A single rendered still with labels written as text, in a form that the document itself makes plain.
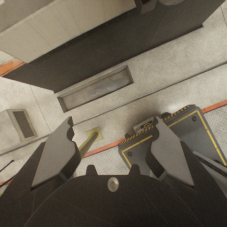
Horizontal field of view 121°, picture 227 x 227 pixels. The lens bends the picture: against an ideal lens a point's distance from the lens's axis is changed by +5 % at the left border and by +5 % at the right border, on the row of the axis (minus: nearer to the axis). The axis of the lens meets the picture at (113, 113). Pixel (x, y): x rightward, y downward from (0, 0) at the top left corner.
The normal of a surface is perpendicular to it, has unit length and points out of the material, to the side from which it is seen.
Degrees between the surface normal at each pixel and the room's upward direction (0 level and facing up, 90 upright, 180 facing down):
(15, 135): 0
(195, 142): 0
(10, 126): 0
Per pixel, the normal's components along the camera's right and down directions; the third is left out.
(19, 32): 0.38, 0.92
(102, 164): -0.05, 0.07
